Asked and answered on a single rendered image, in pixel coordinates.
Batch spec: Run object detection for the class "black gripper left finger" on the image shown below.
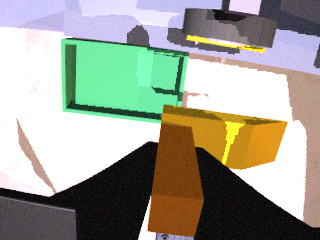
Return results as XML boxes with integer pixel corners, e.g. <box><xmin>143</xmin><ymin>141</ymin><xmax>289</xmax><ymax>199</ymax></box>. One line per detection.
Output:
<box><xmin>0</xmin><ymin>140</ymin><xmax>157</xmax><ymax>240</ymax></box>

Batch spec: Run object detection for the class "green tray floor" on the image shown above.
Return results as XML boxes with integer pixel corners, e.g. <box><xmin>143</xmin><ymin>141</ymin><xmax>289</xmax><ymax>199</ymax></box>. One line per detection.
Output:
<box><xmin>71</xmin><ymin>44</ymin><xmax>183</xmax><ymax>115</ymax></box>

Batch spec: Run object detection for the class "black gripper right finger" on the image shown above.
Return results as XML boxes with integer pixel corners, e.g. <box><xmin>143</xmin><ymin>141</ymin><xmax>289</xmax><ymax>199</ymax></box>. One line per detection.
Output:
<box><xmin>193</xmin><ymin>147</ymin><xmax>320</xmax><ymax>240</ymax></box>

